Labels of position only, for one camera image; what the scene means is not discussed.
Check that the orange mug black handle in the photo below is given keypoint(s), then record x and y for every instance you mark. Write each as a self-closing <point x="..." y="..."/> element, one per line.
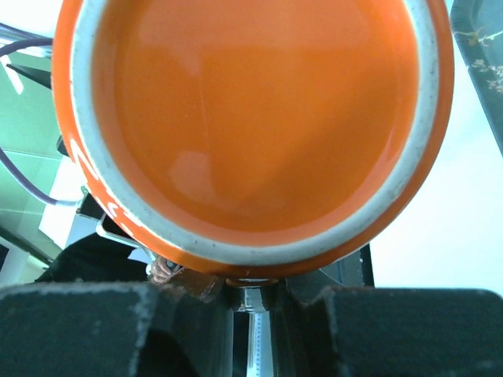
<point x="253" y="140"/>

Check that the floral patterned serving tray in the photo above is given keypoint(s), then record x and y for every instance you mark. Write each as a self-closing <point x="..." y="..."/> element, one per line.
<point x="477" y="30"/>

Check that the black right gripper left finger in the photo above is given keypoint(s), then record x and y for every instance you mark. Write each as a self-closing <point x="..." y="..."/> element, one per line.
<point x="199" y="285"/>

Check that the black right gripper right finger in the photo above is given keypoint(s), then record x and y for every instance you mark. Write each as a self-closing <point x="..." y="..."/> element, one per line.
<point x="306" y="287"/>

